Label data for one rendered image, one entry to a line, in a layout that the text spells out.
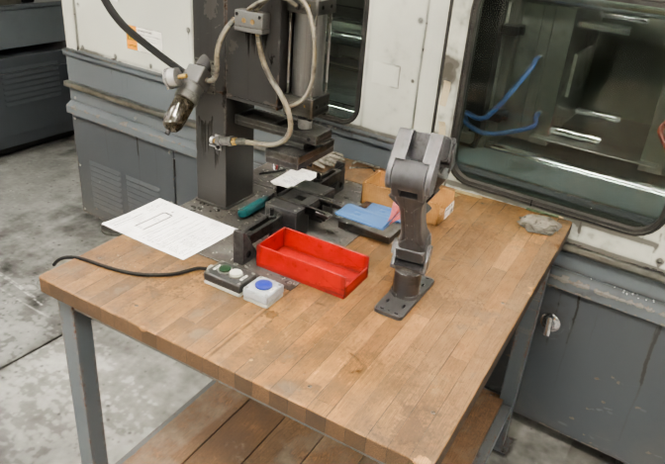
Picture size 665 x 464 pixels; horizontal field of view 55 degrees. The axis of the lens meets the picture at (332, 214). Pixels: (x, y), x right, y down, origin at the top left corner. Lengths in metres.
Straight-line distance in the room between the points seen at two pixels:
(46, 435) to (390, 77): 1.71
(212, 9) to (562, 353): 1.55
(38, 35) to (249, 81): 3.18
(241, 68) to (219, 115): 0.16
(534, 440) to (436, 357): 1.27
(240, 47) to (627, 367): 1.54
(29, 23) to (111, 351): 2.55
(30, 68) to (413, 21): 3.11
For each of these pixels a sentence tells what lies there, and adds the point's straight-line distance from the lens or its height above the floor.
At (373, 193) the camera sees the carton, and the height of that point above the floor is 0.94.
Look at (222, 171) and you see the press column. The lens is 1.82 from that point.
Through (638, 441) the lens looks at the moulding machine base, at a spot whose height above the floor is 0.20.
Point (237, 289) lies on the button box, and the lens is 1.47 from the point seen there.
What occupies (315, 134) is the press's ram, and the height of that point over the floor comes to 1.18.
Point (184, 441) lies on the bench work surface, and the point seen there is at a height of 0.22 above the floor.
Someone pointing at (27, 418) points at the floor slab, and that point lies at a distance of 2.61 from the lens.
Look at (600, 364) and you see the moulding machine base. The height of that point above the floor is 0.43.
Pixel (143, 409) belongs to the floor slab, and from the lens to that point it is 2.54.
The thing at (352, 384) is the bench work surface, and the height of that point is 0.90.
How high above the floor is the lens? 1.73
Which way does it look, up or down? 27 degrees down
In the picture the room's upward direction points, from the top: 5 degrees clockwise
